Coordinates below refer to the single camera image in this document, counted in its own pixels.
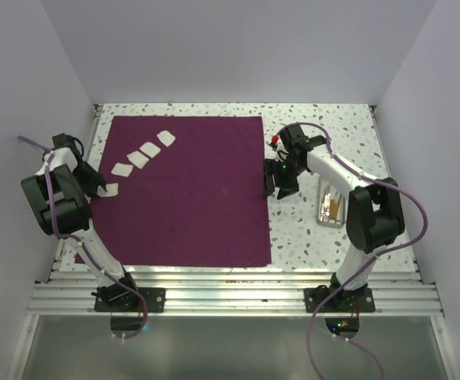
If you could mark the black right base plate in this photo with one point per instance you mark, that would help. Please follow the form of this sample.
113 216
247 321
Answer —
361 300

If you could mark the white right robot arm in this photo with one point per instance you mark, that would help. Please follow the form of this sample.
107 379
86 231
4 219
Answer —
374 215

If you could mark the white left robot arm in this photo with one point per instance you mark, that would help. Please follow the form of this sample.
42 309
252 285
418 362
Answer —
58 195

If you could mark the aluminium rail frame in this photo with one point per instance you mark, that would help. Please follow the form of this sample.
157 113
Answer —
242 323

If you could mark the steel instrument tray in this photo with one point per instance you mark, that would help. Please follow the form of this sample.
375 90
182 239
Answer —
341 218

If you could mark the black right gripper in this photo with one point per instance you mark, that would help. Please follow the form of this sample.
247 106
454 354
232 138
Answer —
287 188

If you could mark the purple cloth mat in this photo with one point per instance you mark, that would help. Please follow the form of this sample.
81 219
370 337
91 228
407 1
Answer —
198 203

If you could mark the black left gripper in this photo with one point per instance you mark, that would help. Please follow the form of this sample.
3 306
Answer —
96 180

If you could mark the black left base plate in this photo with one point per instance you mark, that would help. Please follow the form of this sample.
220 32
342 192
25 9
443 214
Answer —
127 297

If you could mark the steel forceps scissors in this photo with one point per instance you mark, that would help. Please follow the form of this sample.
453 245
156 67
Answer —
325 206

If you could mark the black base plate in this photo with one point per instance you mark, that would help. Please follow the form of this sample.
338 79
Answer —
361 300
127 297

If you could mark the orange bandage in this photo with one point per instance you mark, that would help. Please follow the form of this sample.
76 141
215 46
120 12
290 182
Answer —
333 209

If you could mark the white gauze pad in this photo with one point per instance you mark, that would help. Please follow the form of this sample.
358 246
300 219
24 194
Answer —
122 170
166 138
110 190
137 159
150 149

